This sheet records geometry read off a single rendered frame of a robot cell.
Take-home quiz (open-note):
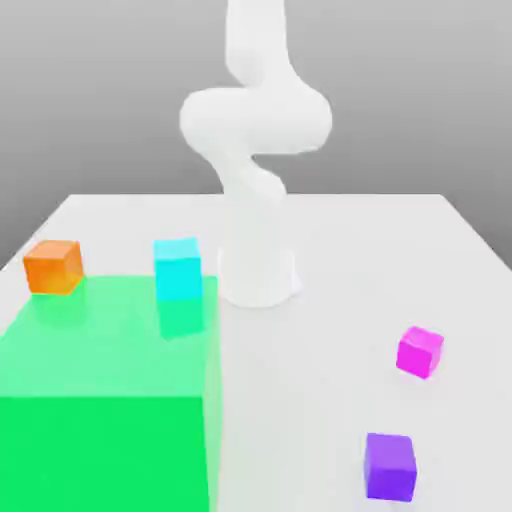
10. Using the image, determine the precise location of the small magenta cube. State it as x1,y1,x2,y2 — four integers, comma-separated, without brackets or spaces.
395,325,446,380

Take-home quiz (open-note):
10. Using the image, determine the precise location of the small orange cube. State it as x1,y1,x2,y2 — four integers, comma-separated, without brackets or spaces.
22,239,85,296

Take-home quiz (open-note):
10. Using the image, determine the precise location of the large green box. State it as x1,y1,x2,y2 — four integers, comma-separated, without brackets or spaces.
0,274,224,512

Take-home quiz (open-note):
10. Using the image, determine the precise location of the small cyan cube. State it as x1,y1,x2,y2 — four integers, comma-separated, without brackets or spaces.
152,237,204,302

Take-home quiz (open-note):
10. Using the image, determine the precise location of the small purple cube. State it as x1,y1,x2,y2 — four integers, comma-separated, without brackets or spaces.
363,432,418,503

